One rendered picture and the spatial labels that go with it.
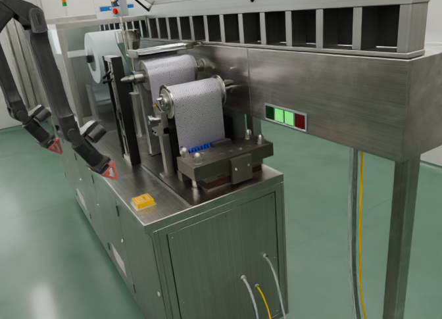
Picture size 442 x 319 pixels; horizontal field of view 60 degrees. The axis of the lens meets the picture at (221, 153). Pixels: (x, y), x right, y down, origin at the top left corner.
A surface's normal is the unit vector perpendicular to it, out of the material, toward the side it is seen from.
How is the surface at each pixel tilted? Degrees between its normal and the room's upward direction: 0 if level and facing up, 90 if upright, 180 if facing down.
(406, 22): 90
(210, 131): 90
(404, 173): 90
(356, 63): 90
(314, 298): 0
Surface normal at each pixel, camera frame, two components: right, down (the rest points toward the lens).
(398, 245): -0.85, 0.26
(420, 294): -0.09, -0.93
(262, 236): 0.52, 0.27
